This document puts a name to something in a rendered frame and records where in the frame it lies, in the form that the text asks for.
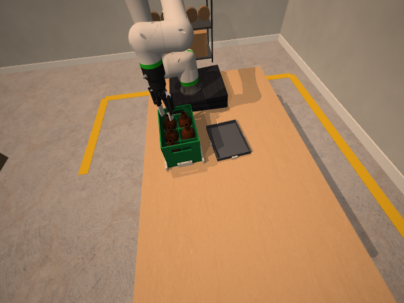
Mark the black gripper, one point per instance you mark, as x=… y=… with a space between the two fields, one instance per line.
x=158 y=92

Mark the green bottle crate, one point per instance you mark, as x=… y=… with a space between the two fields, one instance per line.
x=190 y=148

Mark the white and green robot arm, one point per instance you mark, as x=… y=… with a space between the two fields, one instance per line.
x=151 y=40

